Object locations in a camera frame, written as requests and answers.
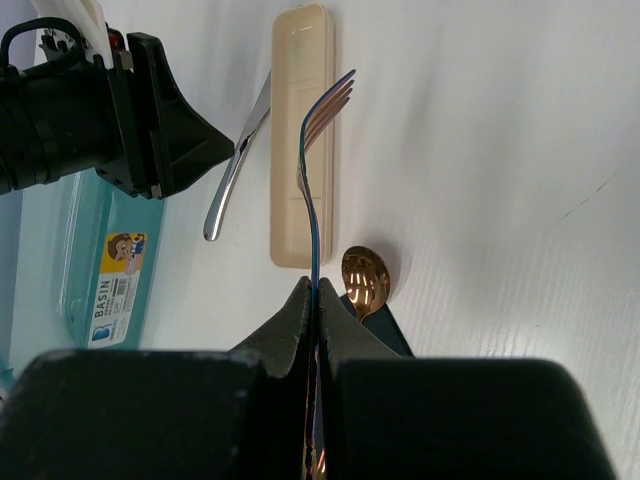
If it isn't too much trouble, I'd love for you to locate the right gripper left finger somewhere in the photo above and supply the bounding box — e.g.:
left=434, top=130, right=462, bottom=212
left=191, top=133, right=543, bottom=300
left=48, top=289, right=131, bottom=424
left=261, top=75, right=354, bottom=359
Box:
left=1, top=278, right=311, bottom=479

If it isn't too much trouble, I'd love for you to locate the copper spoon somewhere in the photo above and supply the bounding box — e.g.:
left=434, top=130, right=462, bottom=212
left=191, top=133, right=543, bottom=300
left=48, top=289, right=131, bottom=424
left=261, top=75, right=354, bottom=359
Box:
left=341, top=245, right=391, bottom=323

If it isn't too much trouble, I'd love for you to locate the beige cutlery case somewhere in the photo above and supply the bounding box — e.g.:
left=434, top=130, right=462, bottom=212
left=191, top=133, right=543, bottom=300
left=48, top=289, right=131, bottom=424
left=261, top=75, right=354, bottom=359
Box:
left=269, top=3, right=337, bottom=269

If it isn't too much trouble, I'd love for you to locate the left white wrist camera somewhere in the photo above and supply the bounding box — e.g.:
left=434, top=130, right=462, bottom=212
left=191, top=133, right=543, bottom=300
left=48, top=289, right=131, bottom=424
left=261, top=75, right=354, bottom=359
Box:
left=31, top=0, right=114, bottom=71

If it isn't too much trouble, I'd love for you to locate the black paper napkin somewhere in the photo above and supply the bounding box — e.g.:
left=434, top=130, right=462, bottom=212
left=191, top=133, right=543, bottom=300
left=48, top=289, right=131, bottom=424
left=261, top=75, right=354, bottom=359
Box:
left=335, top=295, right=415, bottom=363

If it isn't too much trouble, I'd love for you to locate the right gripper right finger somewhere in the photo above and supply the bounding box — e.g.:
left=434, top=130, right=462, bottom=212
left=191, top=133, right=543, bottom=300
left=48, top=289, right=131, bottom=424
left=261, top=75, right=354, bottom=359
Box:
left=318, top=280, right=615, bottom=479

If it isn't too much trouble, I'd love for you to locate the teal plastic basin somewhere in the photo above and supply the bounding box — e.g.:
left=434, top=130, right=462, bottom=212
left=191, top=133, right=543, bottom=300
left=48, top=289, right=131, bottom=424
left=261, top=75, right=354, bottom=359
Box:
left=1, top=169, right=164, bottom=393

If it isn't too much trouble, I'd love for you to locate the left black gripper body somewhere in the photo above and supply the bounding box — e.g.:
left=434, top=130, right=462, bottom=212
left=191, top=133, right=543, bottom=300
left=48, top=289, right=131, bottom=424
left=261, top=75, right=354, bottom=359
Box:
left=1, top=17, right=234, bottom=199

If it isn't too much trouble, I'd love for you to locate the iridescent fork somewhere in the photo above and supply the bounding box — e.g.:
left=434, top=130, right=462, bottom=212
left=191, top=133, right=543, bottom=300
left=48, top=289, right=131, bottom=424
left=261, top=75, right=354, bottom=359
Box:
left=297, top=69, right=356, bottom=479

